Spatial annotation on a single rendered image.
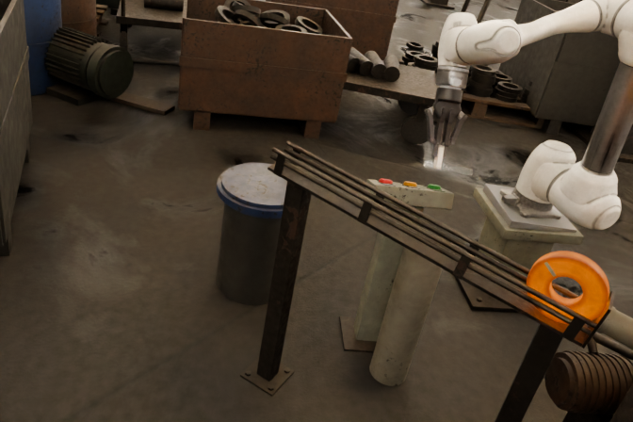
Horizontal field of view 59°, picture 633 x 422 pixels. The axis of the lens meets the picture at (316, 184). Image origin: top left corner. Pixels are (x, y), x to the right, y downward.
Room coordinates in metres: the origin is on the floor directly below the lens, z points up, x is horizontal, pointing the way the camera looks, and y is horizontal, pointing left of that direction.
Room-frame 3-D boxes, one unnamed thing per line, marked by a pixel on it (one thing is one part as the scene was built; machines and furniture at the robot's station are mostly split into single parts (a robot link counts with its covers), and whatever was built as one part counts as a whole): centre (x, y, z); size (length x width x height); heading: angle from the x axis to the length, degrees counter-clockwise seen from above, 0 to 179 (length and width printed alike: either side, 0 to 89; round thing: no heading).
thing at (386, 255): (1.51, -0.27, 0.31); 0.24 x 0.16 x 0.62; 99
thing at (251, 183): (1.67, 0.17, 0.22); 0.32 x 0.32 x 0.43
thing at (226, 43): (3.36, 0.49, 0.33); 0.93 x 0.73 x 0.66; 106
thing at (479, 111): (4.46, -1.06, 0.22); 1.20 x 0.81 x 0.44; 94
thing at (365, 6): (5.08, 0.20, 0.38); 1.03 x 0.83 x 0.75; 102
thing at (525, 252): (1.99, -0.84, 0.16); 0.40 x 0.40 x 0.31; 11
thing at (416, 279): (1.36, -0.34, 0.26); 0.12 x 0.12 x 0.52
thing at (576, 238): (1.99, -0.84, 0.33); 0.32 x 0.32 x 0.04; 11
